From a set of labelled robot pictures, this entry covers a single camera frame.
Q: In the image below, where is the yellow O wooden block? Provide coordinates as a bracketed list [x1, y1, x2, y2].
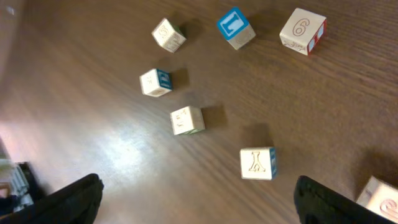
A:
[356, 176, 397, 223]

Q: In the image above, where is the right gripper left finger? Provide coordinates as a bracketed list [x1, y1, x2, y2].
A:
[1, 174, 104, 224]

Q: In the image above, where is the red A number wooden block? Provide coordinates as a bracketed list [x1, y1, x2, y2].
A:
[279, 8, 327, 56]

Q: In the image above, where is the green edged wooden block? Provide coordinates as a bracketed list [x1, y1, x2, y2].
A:
[170, 106, 205, 135]

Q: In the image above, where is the plain number wooden block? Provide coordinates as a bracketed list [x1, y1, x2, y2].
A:
[152, 18, 186, 53]

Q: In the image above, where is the blue L wooden block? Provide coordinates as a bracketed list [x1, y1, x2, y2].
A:
[216, 7, 256, 50]

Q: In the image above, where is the Y letter wooden block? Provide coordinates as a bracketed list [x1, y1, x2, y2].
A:
[239, 147, 277, 180]

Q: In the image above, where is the blue D wooden block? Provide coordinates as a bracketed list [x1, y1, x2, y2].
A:
[139, 68, 173, 97]

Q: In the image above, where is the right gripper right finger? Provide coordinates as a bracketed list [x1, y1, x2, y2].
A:
[294, 175, 393, 224]

